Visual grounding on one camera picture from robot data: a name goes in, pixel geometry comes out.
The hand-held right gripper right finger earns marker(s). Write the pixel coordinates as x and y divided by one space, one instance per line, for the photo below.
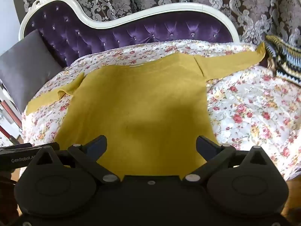
204 146

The purple tufted sofa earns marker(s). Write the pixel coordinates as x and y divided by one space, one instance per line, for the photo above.
141 33

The floral print blanket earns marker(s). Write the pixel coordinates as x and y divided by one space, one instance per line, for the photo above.
247 110

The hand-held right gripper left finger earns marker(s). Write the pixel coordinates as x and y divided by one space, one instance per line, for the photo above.
98 144

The mustard yellow sweater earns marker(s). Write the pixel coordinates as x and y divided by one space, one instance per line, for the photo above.
141 98

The red and white object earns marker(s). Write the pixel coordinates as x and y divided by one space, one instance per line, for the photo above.
5 104

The grey cushion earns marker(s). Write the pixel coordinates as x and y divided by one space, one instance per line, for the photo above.
23 63

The striped crochet blanket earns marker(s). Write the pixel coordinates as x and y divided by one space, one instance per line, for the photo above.
287 58

